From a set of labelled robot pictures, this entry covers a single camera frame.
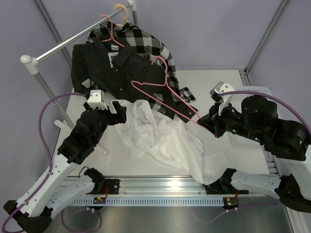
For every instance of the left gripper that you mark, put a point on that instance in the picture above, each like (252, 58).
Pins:
(118, 118)

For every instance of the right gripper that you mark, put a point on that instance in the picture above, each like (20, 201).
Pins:
(213, 121)

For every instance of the black pinstripe shirt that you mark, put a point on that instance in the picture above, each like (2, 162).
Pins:
(126, 75)

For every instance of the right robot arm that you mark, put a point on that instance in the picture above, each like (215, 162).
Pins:
(287, 140)

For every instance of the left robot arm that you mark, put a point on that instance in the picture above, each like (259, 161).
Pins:
(35, 210)

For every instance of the black white checkered shirt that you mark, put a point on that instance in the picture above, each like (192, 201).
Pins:
(148, 46)

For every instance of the white plastic basket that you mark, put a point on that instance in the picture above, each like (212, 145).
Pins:
(257, 89)

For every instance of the metal clothes rack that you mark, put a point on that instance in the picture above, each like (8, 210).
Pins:
(31, 63)

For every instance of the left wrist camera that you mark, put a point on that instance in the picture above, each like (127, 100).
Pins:
(96, 100)

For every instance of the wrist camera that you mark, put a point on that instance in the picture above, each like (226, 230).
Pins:
(96, 100)
(222, 101)

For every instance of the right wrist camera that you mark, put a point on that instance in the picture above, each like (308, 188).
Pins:
(222, 101)

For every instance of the aluminium mounting rail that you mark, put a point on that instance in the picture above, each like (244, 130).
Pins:
(161, 186)

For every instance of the white slotted cable duct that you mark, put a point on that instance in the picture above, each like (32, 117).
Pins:
(148, 201)

